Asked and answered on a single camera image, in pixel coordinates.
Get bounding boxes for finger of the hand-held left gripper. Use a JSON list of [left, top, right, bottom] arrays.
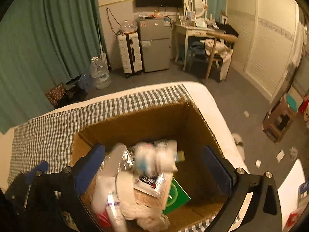
[[7, 161, 49, 206]]

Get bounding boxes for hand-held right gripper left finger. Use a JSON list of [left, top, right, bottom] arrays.
[[24, 144, 106, 232]]

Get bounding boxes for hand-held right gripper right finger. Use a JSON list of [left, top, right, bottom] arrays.
[[202, 145, 283, 232]]

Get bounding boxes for white tape roll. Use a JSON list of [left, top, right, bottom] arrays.
[[115, 170, 136, 214]]

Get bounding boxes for brown cardboard box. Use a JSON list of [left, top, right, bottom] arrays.
[[70, 101, 242, 232]]

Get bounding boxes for white plastic wrapper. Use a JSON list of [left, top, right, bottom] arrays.
[[92, 174, 119, 212]]

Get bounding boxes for grey white checked blanket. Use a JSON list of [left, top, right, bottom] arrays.
[[7, 83, 232, 232]]

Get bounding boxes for silver foil packet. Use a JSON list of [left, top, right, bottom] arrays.
[[118, 149, 135, 172]]

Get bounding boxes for white slipper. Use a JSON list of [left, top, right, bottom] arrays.
[[232, 133, 245, 148]]

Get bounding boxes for green flat box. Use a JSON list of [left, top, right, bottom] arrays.
[[163, 177, 192, 215]]

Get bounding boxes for black bag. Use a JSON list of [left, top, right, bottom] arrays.
[[58, 76, 88, 108]]

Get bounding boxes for white bed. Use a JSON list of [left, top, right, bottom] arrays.
[[0, 81, 251, 232]]

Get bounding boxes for wooden stool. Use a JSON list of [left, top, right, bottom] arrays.
[[261, 94, 299, 144]]

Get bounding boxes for patterned brown bag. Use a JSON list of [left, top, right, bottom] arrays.
[[44, 83, 67, 107]]

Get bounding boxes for white board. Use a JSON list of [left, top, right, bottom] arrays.
[[278, 159, 307, 232]]

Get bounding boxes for blue plastic bag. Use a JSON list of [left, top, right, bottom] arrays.
[[78, 74, 94, 91]]

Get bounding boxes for large clear water jug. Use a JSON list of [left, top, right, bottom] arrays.
[[89, 56, 112, 90]]

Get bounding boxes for red white box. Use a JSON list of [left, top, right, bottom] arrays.
[[288, 205, 309, 232]]

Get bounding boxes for white suitcase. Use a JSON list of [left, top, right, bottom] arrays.
[[117, 31, 142, 78]]

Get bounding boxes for wooden chair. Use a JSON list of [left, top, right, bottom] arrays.
[[206, 32, 239, 81]]

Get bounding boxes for white clothes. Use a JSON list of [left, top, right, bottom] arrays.
[[205, 38, 234, 64]]

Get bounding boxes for blue clothes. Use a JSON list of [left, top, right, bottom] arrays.
[[189, 41, 206, 59]]

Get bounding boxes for white slatted wardrobe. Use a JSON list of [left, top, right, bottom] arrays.
[[226, 0, 309, 104]]

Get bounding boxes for grey mini fridge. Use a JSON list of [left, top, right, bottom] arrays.
[[136, 18, 171, 73]]

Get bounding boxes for black cloth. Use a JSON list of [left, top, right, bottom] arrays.
[[216, 21, 240, 38]]

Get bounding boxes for clear plastic bag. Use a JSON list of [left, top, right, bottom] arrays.
[[119, 20, 138, 35]]

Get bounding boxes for white dressing table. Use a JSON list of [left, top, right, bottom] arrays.
[[173, 22, 226, 71]]

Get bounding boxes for white oval mirror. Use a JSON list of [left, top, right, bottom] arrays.
[[184, 0, 206, 19]]

